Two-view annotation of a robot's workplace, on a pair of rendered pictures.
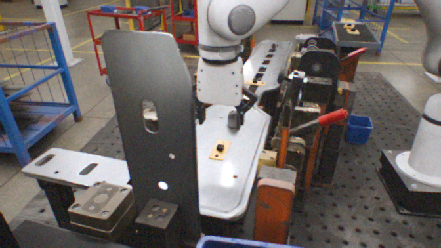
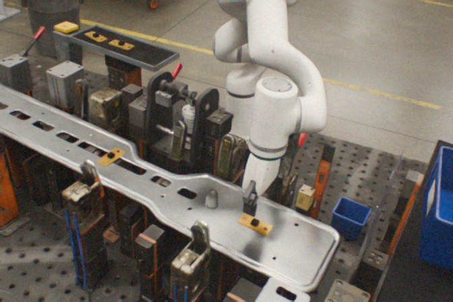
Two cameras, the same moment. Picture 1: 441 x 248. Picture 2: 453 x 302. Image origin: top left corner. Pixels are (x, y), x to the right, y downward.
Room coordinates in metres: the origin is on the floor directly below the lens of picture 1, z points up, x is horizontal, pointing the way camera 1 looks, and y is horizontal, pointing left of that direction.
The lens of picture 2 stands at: (0.52, 0.84, 1.84)
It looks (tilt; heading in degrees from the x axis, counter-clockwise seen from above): 37 degrees down; 281
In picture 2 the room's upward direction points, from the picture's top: 5 degrees clockwise
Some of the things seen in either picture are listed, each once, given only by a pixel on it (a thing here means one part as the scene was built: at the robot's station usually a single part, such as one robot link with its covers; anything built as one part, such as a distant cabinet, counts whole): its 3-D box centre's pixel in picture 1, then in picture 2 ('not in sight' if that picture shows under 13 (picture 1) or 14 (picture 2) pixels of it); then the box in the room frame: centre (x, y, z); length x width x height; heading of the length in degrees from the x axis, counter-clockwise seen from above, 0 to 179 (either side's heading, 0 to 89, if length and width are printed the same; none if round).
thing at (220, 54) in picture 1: (220, 49); (267, 142); (0.59, 0.00, 1.25); 0.09 x 0.08 x 0.03; 74
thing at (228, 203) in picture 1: (254, 82); (104, 157); (1.06, -0.12, 1.00); 1.38 x 0.22 x 0.02; 164
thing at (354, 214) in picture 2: not in sight; (348, 220); (0.31, -0.37, 0.74); 0.11 x 0.10 x 0.09; 164
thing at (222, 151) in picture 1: (220, 147); (255, 222); (0.59, 0.01, 1.01); 0.08 x 0.04 x 0.01; 164
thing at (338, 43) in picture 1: (352, 33); (123, 46); (1.16, -0.51, 1.16); 0.37 x 0.14 x 0.02; 164
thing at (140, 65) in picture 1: (159, 152); (373, 222); (0.34, 0.09, 1.17); 0.12 x 0.01 x 0.34; 74
